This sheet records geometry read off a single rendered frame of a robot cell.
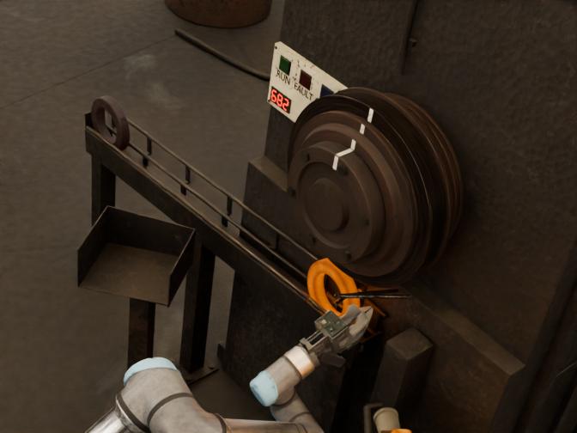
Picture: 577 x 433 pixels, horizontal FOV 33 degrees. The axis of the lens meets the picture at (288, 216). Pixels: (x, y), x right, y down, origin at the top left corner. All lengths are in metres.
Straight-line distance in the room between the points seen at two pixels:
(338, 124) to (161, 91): 2.50
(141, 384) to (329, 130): 0.70
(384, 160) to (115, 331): 1.56
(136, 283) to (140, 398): 0.63
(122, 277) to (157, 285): 0.10
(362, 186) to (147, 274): 0.85
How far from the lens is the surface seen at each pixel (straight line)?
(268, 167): 2.71
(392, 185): 2.11
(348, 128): 2.17
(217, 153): 4.25
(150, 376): 2.15
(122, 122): 3.13
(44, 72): 4.74
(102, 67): 4.79
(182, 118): 4.45
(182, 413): 2.09
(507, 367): 2.31
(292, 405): 2.41
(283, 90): 2.57
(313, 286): 2.56
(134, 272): 2.75
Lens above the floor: 2.46
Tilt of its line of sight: 39 degrees down
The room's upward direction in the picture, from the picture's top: 9 degrees clockwise
